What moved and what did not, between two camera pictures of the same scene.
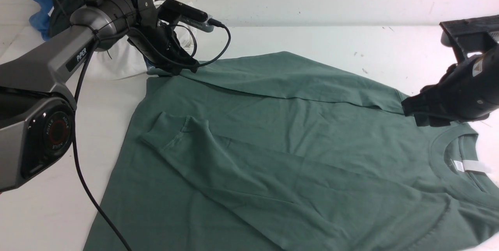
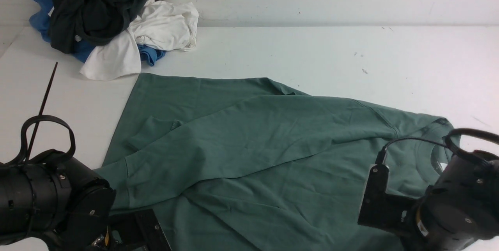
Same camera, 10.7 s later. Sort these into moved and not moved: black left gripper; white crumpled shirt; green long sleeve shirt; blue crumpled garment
Moved: green long sleeve shirt; black left gripper
Not moved: white crumpled shirt; blue crumpled garment
